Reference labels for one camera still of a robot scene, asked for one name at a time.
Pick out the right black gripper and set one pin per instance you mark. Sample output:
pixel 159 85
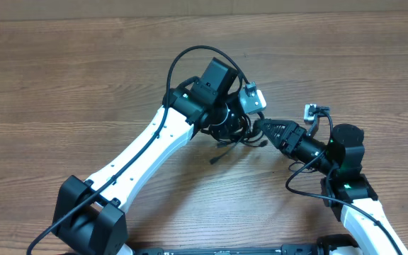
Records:
pixel 289 127

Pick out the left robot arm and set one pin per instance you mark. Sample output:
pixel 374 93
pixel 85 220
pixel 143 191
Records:
pixel 90 215

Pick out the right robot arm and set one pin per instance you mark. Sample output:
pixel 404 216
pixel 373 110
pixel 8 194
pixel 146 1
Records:
pixel 344 188

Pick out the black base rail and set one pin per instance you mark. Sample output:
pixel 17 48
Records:
pixel 286 249

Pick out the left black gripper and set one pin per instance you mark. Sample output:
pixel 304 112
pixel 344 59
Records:
pixel 222 131

